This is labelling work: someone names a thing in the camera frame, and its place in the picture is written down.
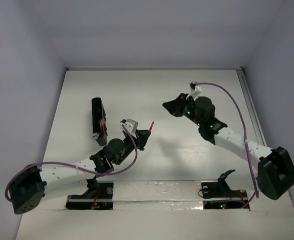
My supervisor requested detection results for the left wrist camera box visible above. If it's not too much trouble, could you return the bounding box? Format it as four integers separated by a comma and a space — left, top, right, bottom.
120, 118, 138, 135

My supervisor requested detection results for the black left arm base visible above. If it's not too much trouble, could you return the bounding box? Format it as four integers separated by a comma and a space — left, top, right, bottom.
65, 178, 114, 211

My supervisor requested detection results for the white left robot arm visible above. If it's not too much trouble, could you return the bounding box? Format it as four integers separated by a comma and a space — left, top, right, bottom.
4, 129, 151, 215

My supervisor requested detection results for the black stationery container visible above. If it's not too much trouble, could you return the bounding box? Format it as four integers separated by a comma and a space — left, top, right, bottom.
91, 97, 108, 146

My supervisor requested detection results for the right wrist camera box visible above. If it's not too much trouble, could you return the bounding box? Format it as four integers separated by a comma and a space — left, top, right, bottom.
187, 81, 202, 100

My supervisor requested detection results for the clear red gel pen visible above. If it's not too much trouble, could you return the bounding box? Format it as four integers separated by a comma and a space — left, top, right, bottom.
100, 118, 104, 136

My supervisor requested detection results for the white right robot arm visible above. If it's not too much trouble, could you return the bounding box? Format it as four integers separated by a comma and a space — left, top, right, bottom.
162, 93, 294, 200

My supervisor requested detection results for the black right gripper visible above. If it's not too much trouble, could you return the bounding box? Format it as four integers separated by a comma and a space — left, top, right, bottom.
164, 92, 203, 127

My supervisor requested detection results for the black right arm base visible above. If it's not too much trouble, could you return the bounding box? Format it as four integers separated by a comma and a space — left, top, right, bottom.
198, 169, 249, 210

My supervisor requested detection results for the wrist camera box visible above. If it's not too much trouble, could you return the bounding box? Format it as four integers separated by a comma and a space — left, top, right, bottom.
187, 81, 202, 100
120, 118, 138, 135

